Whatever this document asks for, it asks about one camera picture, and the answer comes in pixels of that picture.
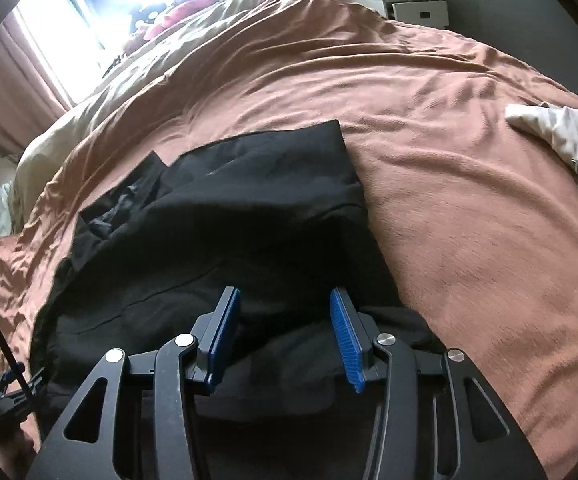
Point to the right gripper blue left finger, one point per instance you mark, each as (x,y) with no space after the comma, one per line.
(220,334)

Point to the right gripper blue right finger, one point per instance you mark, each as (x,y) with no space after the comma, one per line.
(351,338)

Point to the black button-up shirt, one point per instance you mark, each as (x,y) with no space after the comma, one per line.
(280,216)

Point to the brown bed sheet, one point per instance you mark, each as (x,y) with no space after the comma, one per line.
(477,222)

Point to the beige duvet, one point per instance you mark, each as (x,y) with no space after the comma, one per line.
(46,154)

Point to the pink left curtain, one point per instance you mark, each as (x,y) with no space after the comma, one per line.
(32,98)

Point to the cream folded garment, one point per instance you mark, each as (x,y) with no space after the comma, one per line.
(557,126)

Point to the white bedside cabinet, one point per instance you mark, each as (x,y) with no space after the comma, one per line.
(431,13)

